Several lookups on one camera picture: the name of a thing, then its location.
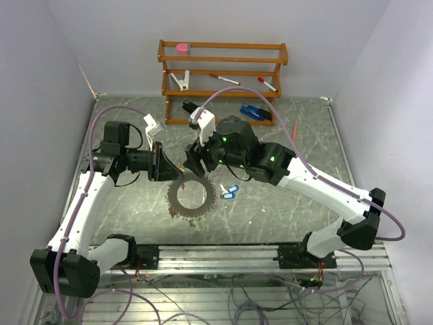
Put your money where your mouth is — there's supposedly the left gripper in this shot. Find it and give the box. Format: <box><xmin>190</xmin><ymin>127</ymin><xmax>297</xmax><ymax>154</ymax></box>
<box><xmin>121</xmin><ymin>141</ymin><xmax>184</xmax><ymax>181</ymax></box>

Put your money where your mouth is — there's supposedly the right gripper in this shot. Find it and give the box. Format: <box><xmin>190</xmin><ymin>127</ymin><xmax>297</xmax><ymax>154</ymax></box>
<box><xmin>183</xmin><ymin>125</ymin><xmax>248</xmax><ymax>177</ymax></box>

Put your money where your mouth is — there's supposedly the metal disc keyring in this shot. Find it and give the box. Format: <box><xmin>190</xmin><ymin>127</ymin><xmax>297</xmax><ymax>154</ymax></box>
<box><xmin>166</xmin><ymin>173</ymin><xmax>217</xmax><ymax>228</ymax></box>

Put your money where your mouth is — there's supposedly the blue tag key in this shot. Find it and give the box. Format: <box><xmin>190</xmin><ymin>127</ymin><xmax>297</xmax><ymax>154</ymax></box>
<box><xmin>220</xmin><ymin>184</ymin><xmax>235</xmax><ymax>200</ymax></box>
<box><xmin>227</xmin><ymin>185</ymin><xmax>240</xmax><ymax>193</ymax></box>

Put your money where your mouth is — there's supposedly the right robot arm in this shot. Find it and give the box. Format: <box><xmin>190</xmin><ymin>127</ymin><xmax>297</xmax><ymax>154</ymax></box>
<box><xmin>184</xmin><ymin>115</ymin><xmax>386</xmax><ymax>268</ymax></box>

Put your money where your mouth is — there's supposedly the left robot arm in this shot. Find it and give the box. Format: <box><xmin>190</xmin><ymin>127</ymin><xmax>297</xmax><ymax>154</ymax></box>
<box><xmin>30</xmin><ymin>115</ymin><xmax>183</xmax><ymax>298</ymax></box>

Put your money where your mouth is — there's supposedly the black stapler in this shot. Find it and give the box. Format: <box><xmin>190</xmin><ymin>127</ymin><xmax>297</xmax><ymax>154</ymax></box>
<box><xmin>182</xmin><ymin>100</ymin><xmax>200</xmax><ymax>114</ymax></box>

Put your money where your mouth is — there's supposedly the blue stapler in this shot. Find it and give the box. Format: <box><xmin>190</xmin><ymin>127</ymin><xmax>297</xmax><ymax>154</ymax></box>
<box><xmin>240</xmin><ymin>103</ymin><xmax>273</xmax><ymax>121</ymax></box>

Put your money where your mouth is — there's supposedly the white plastic clamp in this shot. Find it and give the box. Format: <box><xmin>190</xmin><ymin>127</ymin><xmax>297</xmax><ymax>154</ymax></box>
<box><xmin>170</xmin><ymin>70</ymin><xmax>190</xmax><ymax>91</ymax></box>

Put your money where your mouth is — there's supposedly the wooden three-tier rack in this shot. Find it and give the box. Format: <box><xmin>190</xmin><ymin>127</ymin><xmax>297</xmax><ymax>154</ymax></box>
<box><xmin>157</xmin><ymin>39</ymin><xmax>289</xmax><ymax>125</ymax></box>

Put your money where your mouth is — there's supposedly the red-capped marker pen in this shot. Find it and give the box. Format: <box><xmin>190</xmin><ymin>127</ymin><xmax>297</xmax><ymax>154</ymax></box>
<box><xmin>209</xmin><ymin>73</ymin><xmax>241</xmax><ymax>85</ymax></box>

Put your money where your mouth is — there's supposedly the orange pencil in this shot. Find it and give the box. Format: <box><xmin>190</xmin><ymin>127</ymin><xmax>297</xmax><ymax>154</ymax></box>
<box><xmin>292</xmin><ymin>121</ymin><xmax>298</xmax><ymax>142</ymax></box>

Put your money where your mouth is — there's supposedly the red-capped white marker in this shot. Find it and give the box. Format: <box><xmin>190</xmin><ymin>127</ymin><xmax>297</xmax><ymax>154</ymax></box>
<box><xmin>257</xmin><ymin>77</ymin><xmax>277</xmax><ymax>92</ymax></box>

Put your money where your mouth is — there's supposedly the pink eraser block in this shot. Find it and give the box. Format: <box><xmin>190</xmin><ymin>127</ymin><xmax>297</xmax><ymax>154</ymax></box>
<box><xmin>176</xmin><ymin>43</ymin><xmax>191</xmax><ymax>56</ymax></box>

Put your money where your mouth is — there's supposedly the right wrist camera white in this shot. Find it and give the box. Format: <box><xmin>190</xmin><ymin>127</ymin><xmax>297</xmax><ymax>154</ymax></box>
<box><xmin>190</xmin><ymin>106</ymin><xmax>216</xmax><ymax>147</ymax></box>

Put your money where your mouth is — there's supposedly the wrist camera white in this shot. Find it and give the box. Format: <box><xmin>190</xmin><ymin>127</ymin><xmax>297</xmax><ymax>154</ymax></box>
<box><xmin>143</xmin><ymin>114</ymin><xmax>166</xmax><ymax>150</ymax></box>
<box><xmin>190</xmin><ymin>106</ymin><xmax>216</xmax><ymax>147</ymax></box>

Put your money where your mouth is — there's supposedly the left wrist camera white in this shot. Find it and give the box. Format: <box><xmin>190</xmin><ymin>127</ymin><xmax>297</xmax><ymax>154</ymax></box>
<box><xmin>143</xmin><ymin>114</ymin><xmax>166</xmax><ymax>150</ymax></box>

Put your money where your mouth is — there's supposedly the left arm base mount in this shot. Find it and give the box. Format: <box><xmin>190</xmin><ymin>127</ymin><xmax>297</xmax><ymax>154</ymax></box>
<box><xmin>130</xmin><ymin>244</ymin><xmax>160</xmax><ymax>270</ymax></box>

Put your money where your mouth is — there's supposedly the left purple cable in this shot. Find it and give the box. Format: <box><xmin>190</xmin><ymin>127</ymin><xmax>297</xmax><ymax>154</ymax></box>
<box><xmin>53</xmin><ymin>105</ymin><xmax>152</xmax><ymax>321</ymax></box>

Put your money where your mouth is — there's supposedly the purple cable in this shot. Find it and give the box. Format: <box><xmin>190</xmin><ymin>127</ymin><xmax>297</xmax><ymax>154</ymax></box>
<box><xmin>196</xmin><ymin>86</ymin><xmax>406</xmax><ymax>295</ymax></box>
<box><xmin>53</xmin><ymin>105</ymin><xmax>152</xmax><ymax>321</ymax></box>

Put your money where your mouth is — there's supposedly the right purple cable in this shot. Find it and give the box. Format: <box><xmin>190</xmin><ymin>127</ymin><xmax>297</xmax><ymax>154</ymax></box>
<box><xmin>196</xmin><ymin>86</ymin><xmax>406</xmax><ymax>295</ymax></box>

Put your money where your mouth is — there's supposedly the aluminium frame rail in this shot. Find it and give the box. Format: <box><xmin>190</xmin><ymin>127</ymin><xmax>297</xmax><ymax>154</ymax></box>
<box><xmin>37</xmin><ymin>242</ymin><xmax>392</xmax><ymax>274</ymax></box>

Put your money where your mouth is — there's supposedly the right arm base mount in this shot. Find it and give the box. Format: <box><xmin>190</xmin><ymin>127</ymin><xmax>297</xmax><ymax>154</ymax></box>
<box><xmin>273</xmin><ymin>242</ymin><xmax>337</xmax><ymax>269</ymax></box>

